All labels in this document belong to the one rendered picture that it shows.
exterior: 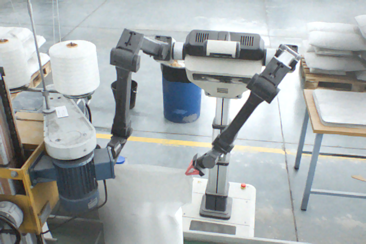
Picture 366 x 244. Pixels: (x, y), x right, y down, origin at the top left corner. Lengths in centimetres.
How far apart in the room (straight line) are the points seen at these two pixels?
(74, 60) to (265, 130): 301
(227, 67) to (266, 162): 187
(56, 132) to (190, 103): 273
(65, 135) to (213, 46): 77
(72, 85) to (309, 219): 228
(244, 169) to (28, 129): 230
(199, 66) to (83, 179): 84
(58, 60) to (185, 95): 270
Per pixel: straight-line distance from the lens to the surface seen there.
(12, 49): 156
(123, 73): 156
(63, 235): 258
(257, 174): 359
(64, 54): 144
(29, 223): 166
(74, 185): 154
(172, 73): 393
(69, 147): 141
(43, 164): 156
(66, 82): 146
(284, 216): 324
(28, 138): 166
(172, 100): 409
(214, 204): 273
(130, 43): 153
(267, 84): 148
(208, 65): 201
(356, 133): 293
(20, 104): 191
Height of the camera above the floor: 219
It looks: 31 degrees down
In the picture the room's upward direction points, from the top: straight up
